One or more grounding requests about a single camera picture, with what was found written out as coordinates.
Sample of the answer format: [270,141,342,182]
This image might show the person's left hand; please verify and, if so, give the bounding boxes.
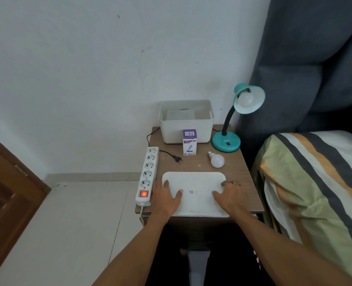
[150,180,184,219]

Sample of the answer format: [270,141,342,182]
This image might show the person's right hand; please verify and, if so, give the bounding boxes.
[212,180,250,218]

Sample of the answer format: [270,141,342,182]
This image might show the white plastic box lid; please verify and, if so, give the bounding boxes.
[162,171,230,218]

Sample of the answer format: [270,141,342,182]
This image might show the person's right forearm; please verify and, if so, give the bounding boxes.
[228,210,352,286]

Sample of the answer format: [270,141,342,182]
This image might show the person's left forearm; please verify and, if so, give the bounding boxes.
[91,213,172,286]

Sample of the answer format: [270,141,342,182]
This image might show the brown wooden bedside table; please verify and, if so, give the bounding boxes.
[135,125,265,250]

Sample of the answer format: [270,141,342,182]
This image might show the white light bulb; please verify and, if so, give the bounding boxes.
[207,151,225,168]
[238,92,255,107]

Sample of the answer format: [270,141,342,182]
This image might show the white power strip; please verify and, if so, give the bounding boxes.
[135,147,159,207]

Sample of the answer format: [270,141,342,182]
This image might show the purple and white bulb box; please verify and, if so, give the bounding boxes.
[182,129,198,156]

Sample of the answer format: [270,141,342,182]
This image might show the teal desk lamp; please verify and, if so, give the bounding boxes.
[212,83,266,152]

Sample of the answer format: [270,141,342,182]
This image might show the white plastic storage box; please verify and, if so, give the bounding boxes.
[159,100,215,144]

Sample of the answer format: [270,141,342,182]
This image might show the person's black trousers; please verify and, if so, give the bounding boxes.
[146,229,275,286]

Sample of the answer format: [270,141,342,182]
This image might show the striped bed sheet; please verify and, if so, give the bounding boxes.
[251,130,352,286]

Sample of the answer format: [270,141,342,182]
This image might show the grey upholstered headboard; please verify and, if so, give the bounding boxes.
[236,0,352,164]

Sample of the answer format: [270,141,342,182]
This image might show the brown wooden door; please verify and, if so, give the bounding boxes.
[0,129,51,283]

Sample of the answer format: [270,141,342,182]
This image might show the black lamp cable with plug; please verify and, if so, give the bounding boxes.
[146,127,183,163]

